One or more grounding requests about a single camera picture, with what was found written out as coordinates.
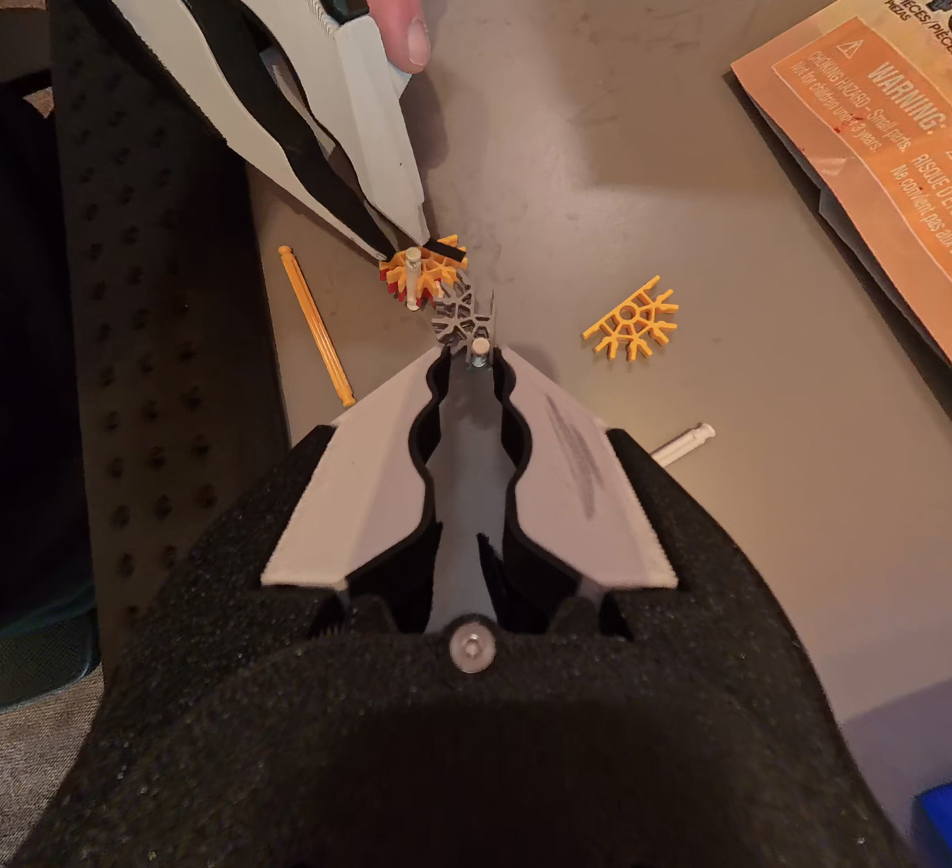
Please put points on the blue plastic bin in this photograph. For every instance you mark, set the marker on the blue plastic bin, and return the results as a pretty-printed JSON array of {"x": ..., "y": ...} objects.
[{"x": 935, "y": 827}]

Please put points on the yellow plastic rod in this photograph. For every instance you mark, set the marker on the yellow plastic rod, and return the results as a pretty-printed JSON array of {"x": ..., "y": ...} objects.
[{"x": 316, "y": 325}]

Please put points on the person's dark clothing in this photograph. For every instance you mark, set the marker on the person's dark clothing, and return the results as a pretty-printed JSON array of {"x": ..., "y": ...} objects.
[{"x": 37, "y": 362}]

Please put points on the person's left hand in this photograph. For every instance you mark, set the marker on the person's left hand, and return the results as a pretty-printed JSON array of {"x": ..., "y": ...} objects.
[{"x": 401, "y": 13}]

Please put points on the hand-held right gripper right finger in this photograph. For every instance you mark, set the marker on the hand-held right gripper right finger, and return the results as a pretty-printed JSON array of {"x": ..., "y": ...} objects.
[{"x": 587, "y": 503}]

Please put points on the yellow and red connector assembly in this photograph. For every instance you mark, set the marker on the yellow and red connector assembly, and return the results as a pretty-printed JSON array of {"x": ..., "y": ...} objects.
[{"x": 431, "y": 277}]

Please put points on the yellow connector piece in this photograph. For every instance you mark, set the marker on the yellow connector piece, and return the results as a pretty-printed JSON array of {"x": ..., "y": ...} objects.
[{"x": 632, "y": 321}]

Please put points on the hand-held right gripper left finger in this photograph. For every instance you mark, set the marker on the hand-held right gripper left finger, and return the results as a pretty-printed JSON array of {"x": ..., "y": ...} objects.
[{"x": 349, "y": 503}]

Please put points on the grey connector assembly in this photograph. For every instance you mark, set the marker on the grey connector assembly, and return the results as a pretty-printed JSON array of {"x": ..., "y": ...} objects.
[{"x": 461, "y": 321}]

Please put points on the orange toy package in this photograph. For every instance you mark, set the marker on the orange toy package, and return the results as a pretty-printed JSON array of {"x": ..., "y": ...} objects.
[{"x": 855, "y": 139}]

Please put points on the red connector with white rod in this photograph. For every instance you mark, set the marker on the red connector with white rod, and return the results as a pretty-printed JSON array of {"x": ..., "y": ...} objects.
[{"x": 684, "y": 444}]

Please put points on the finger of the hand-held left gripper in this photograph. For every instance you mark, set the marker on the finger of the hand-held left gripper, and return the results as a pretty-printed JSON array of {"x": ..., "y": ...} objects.
[
  {"x": 182, "y": 54},
  {"x": 372, "y": 102}
]

